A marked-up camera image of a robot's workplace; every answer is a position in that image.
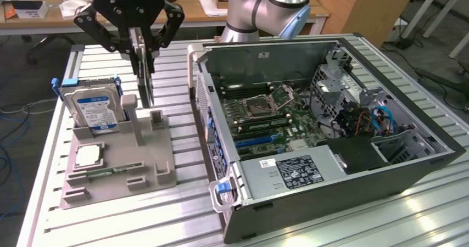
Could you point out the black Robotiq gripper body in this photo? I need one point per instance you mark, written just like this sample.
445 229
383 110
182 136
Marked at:
126 5

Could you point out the graphics card with black fan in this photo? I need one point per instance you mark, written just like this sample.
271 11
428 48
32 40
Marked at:
146 87

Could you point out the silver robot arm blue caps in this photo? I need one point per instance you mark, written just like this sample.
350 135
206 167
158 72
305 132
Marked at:
253 8

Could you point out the wooden desk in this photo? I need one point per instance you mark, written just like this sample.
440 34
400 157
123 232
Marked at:
47 23
190 13

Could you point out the white round tape holder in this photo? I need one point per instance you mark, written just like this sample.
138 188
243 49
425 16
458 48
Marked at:
67 11

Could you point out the white papers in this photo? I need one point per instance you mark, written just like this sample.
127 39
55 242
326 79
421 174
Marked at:
212 8

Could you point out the black chair base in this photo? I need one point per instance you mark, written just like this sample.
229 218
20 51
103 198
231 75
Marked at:
37 48

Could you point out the white box with black top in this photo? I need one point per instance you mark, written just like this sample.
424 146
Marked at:
32 12

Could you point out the orange small item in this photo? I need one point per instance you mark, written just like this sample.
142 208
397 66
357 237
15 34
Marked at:
9 13

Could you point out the hard disk with blue carrier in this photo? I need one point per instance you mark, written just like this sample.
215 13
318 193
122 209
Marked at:
95 107

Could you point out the CPU socket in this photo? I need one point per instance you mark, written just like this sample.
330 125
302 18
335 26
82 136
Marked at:
258 107

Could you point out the metal socket cover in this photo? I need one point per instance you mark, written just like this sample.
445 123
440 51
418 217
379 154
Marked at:
282 96

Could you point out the RAM stick with black chips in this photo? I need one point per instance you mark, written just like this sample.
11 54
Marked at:
263 123

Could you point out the grey parts rack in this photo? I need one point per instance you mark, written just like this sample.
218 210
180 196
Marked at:
120 153

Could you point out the silver CPU chip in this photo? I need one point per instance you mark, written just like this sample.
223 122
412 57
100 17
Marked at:
87 157

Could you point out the blue expansion slot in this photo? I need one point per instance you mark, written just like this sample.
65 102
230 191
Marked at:
254 141

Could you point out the metal disk bay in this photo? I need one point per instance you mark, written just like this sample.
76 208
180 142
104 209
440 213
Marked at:
329 93
400 148

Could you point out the green RAM stick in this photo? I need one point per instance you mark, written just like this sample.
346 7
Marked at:
110 171

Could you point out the wooden cabinet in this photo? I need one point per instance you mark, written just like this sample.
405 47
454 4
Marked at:
377 11

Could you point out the silver chipset heatsink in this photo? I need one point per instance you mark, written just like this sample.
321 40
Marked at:
301 145

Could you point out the blue case latch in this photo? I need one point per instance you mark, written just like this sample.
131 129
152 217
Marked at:
222 188

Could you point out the grey power supply with label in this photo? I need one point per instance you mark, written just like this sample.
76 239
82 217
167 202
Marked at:
263 181

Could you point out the black power adapter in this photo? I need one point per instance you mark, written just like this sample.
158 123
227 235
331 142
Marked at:
404 44

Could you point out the black plastic shroud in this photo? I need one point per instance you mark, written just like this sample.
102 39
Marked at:
358 153

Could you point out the black floor stand base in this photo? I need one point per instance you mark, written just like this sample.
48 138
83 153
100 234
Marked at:
446 79

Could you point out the black open PC case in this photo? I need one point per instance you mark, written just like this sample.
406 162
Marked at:
329 208

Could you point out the white table frame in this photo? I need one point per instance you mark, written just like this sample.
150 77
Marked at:
434 11

